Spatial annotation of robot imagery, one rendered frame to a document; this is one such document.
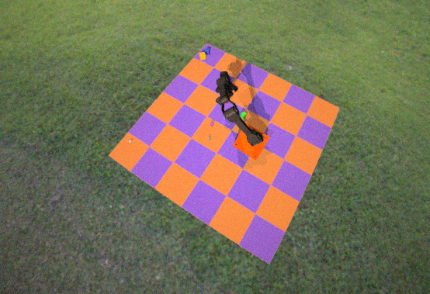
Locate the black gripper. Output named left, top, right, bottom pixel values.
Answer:
left=216, top=84, right=238, bottom=105

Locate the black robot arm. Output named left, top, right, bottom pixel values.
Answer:
left=215, top=71, right=265, bottom=146

